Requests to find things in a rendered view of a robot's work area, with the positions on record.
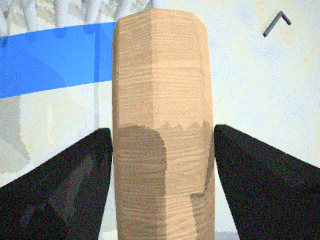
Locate wooden tool handle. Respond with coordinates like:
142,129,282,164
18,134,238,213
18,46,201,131
111,0,216,240

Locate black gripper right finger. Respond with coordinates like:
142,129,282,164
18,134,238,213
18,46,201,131
213,124,320,240

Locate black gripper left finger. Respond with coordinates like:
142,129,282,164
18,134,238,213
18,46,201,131
0,128,113,240

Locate blue flat strip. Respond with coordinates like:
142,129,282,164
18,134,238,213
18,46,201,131
0,23,116,99

